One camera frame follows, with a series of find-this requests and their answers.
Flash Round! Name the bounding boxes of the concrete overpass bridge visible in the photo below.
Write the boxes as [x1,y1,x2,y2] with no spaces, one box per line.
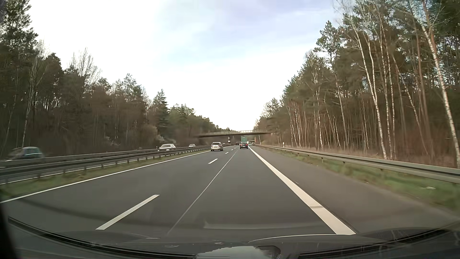
[197,130,274,145]

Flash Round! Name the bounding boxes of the grey asphalt road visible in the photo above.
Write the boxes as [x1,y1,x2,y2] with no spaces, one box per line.
[0,145,454,242]

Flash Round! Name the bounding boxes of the road markings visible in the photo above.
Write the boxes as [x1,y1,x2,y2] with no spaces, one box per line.
[0,145,356,236]

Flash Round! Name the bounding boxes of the car's own bonnet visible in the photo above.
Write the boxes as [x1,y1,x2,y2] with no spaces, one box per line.
[7,216,460,259]

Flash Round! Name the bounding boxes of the wood of tall trees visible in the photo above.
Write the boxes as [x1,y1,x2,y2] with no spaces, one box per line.
[0,0,230,159]
[254,0,460,169]

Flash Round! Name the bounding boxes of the grass median strip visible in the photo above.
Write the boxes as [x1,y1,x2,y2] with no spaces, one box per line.
[0,148,213,200]

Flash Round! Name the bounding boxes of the grass verge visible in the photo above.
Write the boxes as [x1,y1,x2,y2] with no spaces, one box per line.
[264,145,460,211]

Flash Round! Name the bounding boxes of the opposite asphalt carriageway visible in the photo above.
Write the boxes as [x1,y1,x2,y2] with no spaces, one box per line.
[0,145,216,185]

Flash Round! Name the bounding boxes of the dark green car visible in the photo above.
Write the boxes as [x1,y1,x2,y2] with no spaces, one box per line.
[8,146,44,160]

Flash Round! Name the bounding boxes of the grey steel guard rail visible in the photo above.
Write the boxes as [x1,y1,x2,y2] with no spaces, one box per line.
[254,144,460,184]
[0,145,232,181]

